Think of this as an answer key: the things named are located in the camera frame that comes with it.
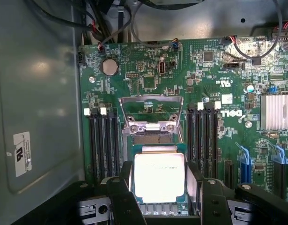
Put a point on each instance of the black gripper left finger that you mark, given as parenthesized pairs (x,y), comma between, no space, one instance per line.
(125,206)

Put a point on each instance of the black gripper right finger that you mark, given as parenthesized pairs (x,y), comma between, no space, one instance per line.
(214,204)

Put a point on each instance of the short black expansion slot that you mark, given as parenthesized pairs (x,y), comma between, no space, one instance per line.
(229,174)

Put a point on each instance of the black RAM slot white latch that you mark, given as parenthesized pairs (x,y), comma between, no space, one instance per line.
(108,145)
(94,145)
(199,140)

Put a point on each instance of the CPU socket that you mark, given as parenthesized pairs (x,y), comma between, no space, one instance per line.
(153,139)

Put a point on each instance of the silver metal socket cover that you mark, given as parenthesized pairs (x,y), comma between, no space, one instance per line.
(127,110)

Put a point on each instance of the white motherboard label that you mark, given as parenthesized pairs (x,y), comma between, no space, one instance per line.
(226,99)

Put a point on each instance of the silver finned heat sink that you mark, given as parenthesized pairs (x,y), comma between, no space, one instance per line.
(277,112)

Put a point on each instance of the white printed case sticker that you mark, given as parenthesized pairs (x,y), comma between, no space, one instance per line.
(22,154)

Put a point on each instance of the silver round capacitor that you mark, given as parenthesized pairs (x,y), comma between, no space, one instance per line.
(249,88)

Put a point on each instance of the green Dell motherboard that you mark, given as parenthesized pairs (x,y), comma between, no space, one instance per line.
(186,70)

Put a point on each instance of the silver coin cell battery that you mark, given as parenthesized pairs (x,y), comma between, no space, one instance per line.
(109,66)

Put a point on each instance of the grey metal PC case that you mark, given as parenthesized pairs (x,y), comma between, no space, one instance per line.
(40,93)

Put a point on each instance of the internal USB port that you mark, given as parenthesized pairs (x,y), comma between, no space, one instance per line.
(162,68)

